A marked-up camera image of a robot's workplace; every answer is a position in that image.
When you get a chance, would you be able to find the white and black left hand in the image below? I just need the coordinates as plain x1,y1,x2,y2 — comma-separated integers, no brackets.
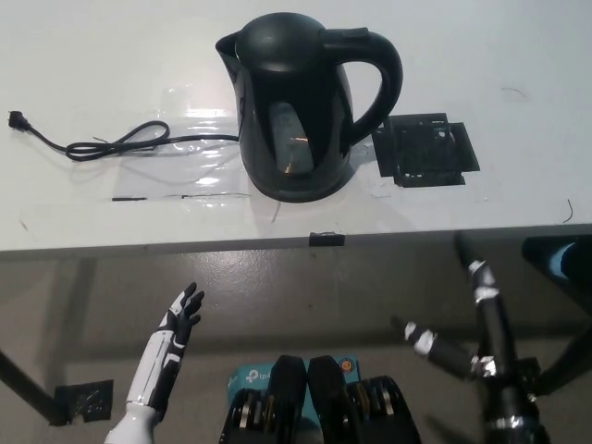
125,282,205,413

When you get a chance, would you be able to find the black right hand silver tape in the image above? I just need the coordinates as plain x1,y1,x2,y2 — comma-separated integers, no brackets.
390,230,542,425

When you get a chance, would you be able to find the black electric kettle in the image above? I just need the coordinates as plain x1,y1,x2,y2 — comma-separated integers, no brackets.
215,14,404,201

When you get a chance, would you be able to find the black tape patch with scribbles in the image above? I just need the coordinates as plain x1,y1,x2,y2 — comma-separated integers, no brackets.
53,379,115,425

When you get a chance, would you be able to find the teal tp-link box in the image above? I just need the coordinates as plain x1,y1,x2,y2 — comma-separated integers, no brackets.
226,353,360,425

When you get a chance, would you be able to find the blue round object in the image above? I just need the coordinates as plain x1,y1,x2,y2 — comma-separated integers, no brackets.
552,240,579,279

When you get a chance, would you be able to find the black slanted table leg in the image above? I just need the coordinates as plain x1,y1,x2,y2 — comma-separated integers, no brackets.
0,349,59,426

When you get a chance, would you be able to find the small black tape piece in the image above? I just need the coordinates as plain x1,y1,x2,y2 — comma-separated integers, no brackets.
308,230,346,247

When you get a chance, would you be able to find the black tape square patch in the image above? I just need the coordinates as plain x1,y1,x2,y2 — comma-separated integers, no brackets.
373,110,481,190

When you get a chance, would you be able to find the clear plastic film sheet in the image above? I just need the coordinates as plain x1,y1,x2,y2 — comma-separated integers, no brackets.
110,85,253,203

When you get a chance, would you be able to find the black table frame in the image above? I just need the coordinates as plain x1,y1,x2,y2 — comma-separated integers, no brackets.
521,234,592,398

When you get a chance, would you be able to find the black power cord with plug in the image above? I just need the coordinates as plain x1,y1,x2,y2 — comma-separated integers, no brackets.
6,109,241,163

